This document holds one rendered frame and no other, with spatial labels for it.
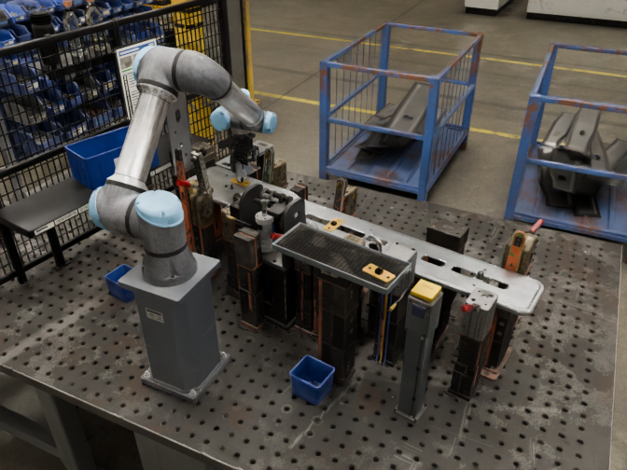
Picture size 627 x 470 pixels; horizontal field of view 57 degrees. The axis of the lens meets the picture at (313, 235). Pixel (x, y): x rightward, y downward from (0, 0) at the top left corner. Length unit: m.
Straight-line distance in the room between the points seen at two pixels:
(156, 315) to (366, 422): 0.68
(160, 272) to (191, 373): 0.36
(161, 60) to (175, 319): 0.71
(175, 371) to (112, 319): 0.46
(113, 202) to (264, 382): 0.72
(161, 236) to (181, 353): 0.38
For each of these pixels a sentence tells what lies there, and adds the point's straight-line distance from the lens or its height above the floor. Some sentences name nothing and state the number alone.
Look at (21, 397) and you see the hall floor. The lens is 3.07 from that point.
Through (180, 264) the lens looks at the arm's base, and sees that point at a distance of 1.62.
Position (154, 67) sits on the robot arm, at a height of 1.60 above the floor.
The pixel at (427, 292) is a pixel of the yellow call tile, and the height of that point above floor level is 1.16.
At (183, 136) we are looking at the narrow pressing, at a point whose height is 1.14.
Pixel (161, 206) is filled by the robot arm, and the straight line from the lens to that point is 1.55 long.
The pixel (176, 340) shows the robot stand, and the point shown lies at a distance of 1.72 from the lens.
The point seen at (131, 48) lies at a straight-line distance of 2.54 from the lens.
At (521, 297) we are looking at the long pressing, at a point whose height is 1.00.
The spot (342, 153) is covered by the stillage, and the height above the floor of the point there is 0.17.
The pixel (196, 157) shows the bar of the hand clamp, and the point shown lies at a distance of 2.07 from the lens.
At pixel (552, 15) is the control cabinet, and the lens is 9.70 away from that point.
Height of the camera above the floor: 2.09
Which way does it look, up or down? 33 degrees down
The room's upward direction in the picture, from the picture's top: straight up
